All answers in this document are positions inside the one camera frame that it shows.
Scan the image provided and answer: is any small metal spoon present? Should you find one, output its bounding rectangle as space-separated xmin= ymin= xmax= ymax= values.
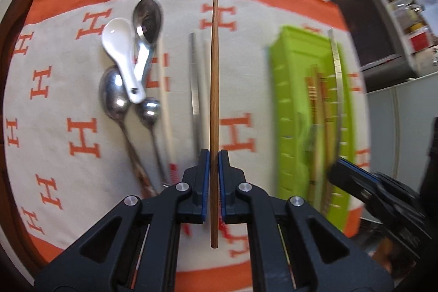
xmin=136 ymin=97 xmax=172 ymax=188

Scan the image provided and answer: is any metal chopstick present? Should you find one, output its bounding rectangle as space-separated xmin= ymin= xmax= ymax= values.
xmin=189 ymin=33 xmax=202 ymax=156
xmin=327 ymin=28 xmax=346 ymax=169

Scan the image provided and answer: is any red container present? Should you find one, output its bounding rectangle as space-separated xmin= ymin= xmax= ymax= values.
xmin=409 ymin=28 xmax=432 ymax=53

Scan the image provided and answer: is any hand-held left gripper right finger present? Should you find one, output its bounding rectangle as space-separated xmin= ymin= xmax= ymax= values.
xmin=219 ymin=149 xmax=394 ymax=292

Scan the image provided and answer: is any red-patterned white chopstick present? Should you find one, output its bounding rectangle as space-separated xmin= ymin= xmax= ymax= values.
xmin=160 ymin=53 xmax=179 ymax=185

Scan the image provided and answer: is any green plastic tray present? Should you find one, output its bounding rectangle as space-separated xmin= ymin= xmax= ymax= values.
xmin=269 ymin=25 xmax=360 ymax=238

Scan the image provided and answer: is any glass-door cabinet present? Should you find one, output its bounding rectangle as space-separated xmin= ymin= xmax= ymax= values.
xmin=316 ymin=0 xmax=416 ymax=79

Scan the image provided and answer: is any grey refrigerator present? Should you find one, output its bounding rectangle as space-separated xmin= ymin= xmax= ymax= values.
xmin=363 ymin=71 xmax=438 ymax=190

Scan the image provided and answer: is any brown wooden chopstick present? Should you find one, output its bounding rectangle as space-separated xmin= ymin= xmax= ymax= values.
xmin=209 ymin=0 xmax=220 ymax=249
xmin=316 ymin=71 xmax=334 ymax=214

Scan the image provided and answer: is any slim-handled metal spoon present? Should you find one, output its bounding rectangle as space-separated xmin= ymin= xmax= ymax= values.
xmin=99 ymin=65 xmax=160 ymax=197

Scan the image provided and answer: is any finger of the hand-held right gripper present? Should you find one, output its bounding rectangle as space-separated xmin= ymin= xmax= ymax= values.
xmin=328 ymin=158 xmax=380 ymax=207
xmin=373 ymin=170 xmax=416 ymax=200

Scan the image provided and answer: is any large wide-handled metal spoon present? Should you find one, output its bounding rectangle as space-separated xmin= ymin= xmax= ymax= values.
xmin=132 ymin=0 xmax=163 ymax=89

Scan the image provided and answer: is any white ceramic spoon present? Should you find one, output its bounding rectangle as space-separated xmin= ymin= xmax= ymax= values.
xmin=101 ymin=18 xmax=146 ymax=104

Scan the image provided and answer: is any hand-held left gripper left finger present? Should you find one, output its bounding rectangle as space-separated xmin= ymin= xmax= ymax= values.
xmin=34 ymin=148 xmax=210 ymax=292

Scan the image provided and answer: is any orange and cream printed blanket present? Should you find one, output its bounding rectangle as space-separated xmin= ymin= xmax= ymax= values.
xmin=3 ymin=0 xmax=372 ymax=292

